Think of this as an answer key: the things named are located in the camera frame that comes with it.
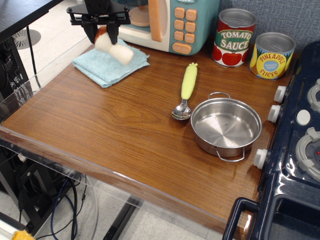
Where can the black desk at left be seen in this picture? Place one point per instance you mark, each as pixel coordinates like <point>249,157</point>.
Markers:
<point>15,15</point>

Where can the plush brown white mushroom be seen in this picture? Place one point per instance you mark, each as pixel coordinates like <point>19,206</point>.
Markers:
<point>103,43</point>

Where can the small stainless steel pot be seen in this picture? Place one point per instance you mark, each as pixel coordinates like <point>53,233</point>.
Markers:
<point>225,127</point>

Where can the pineapple slices can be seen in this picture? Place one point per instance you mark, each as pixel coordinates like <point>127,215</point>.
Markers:
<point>272,54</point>

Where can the light blue folded napkin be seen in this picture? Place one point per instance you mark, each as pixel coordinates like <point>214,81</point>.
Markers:
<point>105,70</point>

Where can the tomato sauce can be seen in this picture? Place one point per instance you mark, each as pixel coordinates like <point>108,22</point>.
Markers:
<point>234,32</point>

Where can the spoon with yellow handle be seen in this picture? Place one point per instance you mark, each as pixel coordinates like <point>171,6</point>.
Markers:
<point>182,111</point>

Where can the yellow object bottom left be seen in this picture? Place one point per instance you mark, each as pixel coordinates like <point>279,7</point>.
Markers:
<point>22,235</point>

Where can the dark blue toy stove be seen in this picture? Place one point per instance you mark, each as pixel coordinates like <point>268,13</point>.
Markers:
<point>288,206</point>

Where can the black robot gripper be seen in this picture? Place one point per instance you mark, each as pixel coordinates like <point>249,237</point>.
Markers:
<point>91,13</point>

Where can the toy microwave oven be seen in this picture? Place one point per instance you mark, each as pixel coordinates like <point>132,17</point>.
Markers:
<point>175,26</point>

